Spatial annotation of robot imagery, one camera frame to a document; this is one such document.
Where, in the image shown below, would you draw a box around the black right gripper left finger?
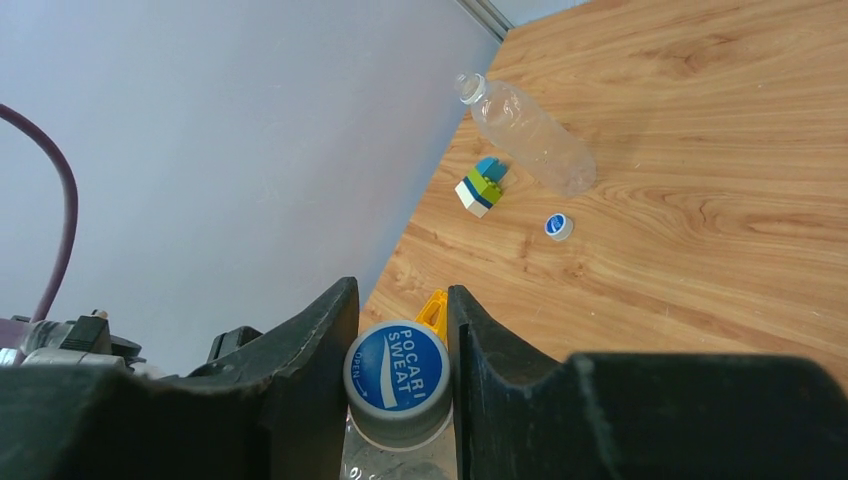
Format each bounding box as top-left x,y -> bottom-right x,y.
1,277 -> 359,479

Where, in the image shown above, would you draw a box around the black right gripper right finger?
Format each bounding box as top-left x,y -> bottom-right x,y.
448,285 -> 847,479

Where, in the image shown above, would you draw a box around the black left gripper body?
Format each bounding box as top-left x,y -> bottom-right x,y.
207,326 -> 263,363

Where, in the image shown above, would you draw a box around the clear bottle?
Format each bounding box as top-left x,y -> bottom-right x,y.
455,72 -> 597,197
339,414 -> 458,480

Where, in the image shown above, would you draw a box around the yellow triangular toy block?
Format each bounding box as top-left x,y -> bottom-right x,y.
414,289 -> 448,344

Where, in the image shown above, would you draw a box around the stacked toy building blocks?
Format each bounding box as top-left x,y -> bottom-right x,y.
454,157 -> 509,218

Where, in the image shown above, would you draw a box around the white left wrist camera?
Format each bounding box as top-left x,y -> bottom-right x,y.
1,348 -> 167,379

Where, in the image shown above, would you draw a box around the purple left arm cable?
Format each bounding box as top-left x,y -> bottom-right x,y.
0,102 -> 144,366

